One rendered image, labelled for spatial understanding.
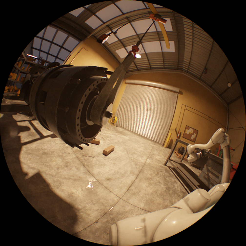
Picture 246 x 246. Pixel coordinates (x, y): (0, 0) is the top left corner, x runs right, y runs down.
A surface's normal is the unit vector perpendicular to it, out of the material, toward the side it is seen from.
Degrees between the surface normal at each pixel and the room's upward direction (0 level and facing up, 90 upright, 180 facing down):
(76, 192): 0
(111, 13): 167
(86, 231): 0
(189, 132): 90
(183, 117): 90
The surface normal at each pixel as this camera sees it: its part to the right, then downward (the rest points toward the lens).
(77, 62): 0.81, 0.33
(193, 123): -0.47, -0.11
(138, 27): -0.15, 0.99
